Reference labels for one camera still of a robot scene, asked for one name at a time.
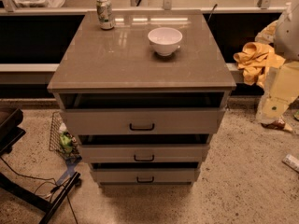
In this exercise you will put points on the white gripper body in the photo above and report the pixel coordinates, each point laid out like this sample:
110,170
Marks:
289,36

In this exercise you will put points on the grey top drawer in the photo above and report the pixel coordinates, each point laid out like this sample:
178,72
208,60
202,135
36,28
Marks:
142,121

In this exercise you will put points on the grey drawer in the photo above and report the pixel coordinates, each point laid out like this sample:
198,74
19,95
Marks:
142,121
138,176
143,153

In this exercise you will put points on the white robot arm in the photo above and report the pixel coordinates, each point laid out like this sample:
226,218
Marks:
286,37

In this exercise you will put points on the grey drawer cabinet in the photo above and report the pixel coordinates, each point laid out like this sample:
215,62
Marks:
118,69

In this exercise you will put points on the grey middle drawer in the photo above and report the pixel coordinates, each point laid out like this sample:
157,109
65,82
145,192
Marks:
143,153

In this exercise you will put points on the grey bottom drawer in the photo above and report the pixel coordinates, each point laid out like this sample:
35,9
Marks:
138,176

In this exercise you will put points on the crumpled yellow cloth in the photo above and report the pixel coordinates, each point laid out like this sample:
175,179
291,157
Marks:
257,57

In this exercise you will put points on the white box on floor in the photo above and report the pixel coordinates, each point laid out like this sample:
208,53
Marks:
292,162

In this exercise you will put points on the white ceramic bowl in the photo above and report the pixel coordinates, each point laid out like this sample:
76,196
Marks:
165,40

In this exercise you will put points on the green white soda can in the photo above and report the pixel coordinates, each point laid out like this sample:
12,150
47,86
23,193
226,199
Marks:
105,15

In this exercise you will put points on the green snack bag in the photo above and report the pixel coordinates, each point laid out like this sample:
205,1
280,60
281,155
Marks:
67,142

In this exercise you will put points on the blue tape strip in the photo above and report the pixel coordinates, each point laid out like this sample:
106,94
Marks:
70,170

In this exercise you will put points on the black metal stand base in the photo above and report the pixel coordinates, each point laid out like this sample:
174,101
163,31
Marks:
31,165

